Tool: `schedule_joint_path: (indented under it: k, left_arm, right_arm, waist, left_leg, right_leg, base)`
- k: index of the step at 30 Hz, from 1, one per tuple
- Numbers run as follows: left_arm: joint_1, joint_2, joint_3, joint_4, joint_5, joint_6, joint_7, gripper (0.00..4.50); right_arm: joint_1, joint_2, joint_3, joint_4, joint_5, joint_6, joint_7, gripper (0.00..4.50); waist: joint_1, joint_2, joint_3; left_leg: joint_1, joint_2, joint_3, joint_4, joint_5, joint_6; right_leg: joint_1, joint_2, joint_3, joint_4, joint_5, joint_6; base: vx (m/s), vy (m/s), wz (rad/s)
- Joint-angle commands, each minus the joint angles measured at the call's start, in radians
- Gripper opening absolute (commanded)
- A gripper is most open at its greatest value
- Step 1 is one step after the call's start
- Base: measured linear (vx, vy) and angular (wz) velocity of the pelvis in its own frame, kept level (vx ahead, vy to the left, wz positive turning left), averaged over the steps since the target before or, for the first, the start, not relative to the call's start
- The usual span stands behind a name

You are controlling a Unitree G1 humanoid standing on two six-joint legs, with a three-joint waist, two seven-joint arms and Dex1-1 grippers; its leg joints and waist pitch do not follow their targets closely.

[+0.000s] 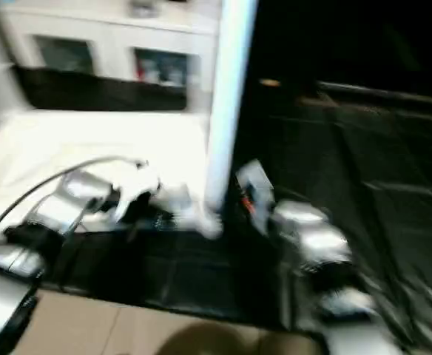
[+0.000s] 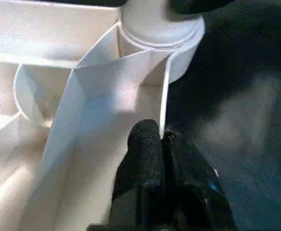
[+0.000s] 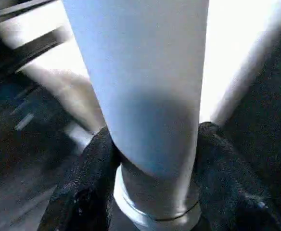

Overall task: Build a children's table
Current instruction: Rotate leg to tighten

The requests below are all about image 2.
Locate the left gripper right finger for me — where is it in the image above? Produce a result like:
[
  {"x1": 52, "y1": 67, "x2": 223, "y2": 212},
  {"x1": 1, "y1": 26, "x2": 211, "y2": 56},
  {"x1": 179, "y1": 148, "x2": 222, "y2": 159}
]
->
[{"x1": 162, "y1": 129, "x2": 238, "y2": 231}]

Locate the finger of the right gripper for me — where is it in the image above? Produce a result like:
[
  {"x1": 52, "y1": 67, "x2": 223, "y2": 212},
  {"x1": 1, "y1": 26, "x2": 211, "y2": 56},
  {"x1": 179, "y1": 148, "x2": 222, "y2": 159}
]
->
[{"x1": 168, "y1": 0, "x2": 236, "y2": 15}]

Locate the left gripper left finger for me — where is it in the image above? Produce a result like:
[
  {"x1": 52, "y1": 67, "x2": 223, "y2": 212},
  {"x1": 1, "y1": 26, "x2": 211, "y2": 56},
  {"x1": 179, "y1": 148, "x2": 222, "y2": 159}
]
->
[{"x1": 108, "y1": 119, "x2": 167, "y2": 231}]

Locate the white plastic table leg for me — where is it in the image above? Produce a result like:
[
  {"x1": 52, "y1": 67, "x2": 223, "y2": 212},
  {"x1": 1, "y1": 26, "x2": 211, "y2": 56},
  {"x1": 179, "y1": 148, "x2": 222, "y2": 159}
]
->
[{"x1": 119, "y1": 0, "x2": 204, "y2": 48}]

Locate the white compartment tray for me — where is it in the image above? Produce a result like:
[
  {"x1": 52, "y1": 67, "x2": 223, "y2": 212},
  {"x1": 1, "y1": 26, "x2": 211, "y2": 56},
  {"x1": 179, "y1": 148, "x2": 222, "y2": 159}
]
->
[{"x1": 0, "y1": 0, "x2": 206, "y2": 231}]

